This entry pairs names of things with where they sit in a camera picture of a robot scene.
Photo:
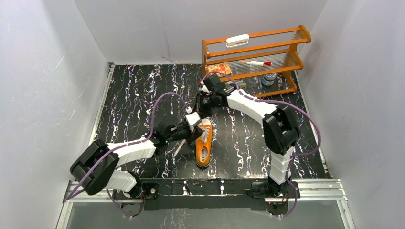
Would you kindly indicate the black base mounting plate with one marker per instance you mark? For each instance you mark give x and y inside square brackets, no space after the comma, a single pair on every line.
[255,194]

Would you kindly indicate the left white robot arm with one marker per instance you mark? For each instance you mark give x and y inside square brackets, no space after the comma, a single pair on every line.
[97,167]

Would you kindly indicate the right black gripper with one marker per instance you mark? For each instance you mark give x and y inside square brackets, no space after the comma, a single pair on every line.
[202,112]

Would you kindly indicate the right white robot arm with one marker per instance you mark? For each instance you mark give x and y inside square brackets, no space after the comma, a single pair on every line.
[279,125]

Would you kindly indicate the orange snack packet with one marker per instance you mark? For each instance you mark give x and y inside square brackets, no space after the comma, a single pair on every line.
[221,67]

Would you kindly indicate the white stapler on top shelf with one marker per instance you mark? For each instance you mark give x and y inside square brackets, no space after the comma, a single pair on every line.
[237,41]

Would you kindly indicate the grey stapler on bottom shelf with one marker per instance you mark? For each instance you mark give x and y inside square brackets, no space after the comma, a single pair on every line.
[241,84]

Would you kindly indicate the orange canvas sneaker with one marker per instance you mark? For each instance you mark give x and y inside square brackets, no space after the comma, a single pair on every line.
[203,150]

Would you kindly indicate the white shoelace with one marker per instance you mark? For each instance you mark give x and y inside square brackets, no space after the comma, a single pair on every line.
[204,137]

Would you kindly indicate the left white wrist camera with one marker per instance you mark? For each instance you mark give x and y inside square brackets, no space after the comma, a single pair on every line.
[192,118]

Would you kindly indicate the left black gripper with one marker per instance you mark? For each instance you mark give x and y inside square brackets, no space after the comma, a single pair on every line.
[191,130]

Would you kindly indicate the orange wooden shelf rack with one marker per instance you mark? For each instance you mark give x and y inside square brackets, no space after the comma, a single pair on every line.
[277,46]

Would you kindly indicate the red white marker pen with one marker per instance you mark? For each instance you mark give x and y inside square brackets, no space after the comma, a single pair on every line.
[256,63]

